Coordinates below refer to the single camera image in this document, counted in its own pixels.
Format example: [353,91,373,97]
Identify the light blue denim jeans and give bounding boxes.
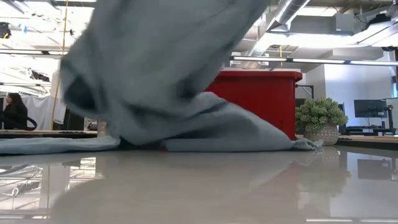
[0,0,324,156]

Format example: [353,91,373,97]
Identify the red ribbed plastic bin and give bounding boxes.
[204,70,303,141]

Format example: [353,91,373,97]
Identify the white plastic table cover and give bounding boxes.
[0,146,398,224]

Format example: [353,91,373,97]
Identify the long ceiling light strip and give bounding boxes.
[229,55,398,67]
[0,47,68,57]

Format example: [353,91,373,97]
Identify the white hanging sheet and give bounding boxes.
[21,94,67,131]

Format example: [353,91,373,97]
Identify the black office desk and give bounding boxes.
[341,125,398,136]

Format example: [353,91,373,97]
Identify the black computer monitor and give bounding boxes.
[353,99,388,119]

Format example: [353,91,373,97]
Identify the person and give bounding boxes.
[0,92,39,131]

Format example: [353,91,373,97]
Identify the silver ceiling air duct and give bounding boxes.
[248,0,312,58]

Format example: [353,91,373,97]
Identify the yellow hanging cable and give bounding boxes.
[50,0,70,131]

